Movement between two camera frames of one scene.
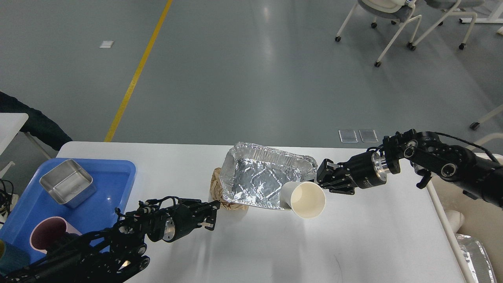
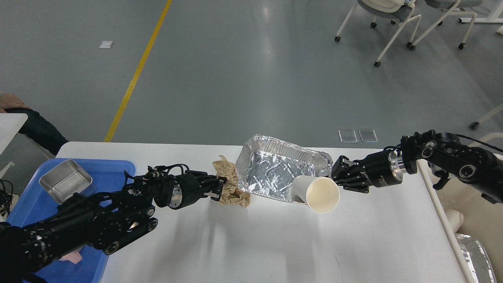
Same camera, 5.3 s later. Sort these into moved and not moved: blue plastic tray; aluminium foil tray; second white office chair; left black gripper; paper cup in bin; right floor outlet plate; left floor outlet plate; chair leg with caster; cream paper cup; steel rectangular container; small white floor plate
Moved: left black gripper; cream paper cup; aluminium foil tray
Not moved: chair leg with caster; right floor outlet plate; paper cup in bin; left floor outlet plate; second white office chair; steel rectangular container; small white floor plate; blue plastic tray
